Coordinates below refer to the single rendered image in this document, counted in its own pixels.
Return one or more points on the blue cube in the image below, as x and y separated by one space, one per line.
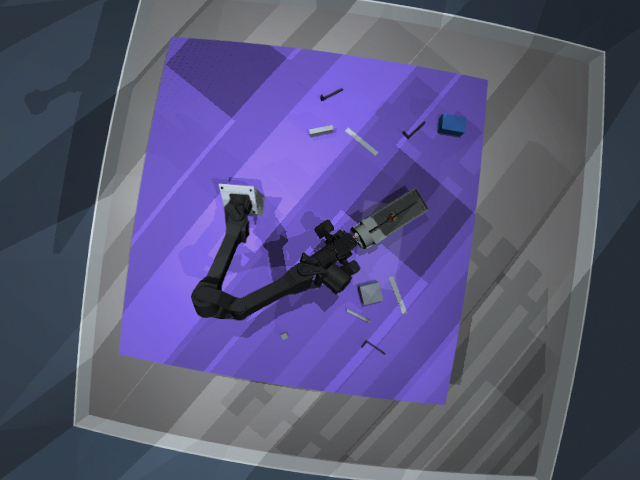
451 124

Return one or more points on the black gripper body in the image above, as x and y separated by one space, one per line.
323 230

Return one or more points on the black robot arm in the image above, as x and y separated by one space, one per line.
210 301

